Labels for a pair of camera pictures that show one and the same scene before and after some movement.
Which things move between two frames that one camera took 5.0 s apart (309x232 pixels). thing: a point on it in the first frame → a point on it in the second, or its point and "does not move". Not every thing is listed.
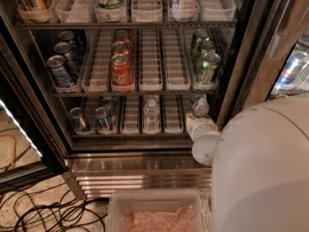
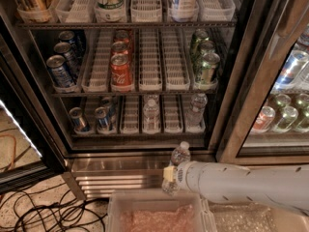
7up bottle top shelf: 110,0 does not move
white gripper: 203,130 → 183,175
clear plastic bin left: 170,211 does not move
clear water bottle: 201,107 → 179,156
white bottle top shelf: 184,7 does not move
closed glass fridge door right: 269,58 does not move
